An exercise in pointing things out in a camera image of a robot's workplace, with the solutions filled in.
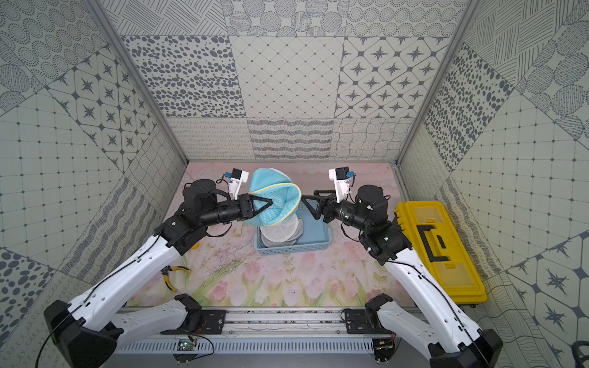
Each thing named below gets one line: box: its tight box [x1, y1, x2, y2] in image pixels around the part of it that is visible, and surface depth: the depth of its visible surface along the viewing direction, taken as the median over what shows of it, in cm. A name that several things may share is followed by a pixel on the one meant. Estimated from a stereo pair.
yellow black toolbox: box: [394, 200, 489, 305], surface depth 76 cm
